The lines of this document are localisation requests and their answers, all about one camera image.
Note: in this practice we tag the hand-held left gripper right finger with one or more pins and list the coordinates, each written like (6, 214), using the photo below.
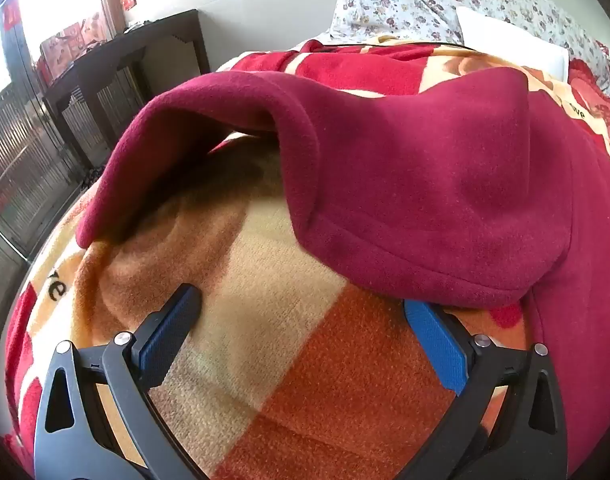
(437, 345)

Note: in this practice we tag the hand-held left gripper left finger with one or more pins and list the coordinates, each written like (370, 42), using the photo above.
(167, 340)

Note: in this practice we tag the maroon fleece garment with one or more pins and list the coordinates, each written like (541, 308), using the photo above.
(410, 185)

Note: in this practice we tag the orange red printed blanket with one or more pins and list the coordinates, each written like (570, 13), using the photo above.
(285, 360)

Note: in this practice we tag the dark slatted cabinet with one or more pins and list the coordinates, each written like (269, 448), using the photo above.
(20, 160)

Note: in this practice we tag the dark wooden table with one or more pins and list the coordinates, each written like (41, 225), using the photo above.
(135, 45)

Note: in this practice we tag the red embroidered pillow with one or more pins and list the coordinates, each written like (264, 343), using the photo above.
(597, 95)

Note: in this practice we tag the red gift boxes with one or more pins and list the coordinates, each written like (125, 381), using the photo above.
(70, 45)

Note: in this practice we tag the white pillow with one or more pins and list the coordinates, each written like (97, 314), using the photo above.
(510, 40)

